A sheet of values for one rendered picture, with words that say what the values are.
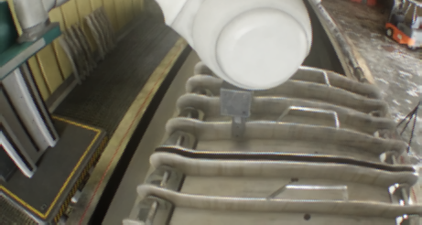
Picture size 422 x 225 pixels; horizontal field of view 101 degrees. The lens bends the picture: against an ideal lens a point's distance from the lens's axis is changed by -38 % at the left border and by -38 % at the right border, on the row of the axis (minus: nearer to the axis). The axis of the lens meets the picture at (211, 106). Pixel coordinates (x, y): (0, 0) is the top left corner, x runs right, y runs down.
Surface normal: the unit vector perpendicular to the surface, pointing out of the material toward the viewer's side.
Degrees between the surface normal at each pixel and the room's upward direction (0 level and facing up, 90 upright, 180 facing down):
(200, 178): 15
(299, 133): 90
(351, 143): 90
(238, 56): 93
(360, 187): 10
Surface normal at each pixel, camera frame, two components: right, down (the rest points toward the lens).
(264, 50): 0.10, 0.68
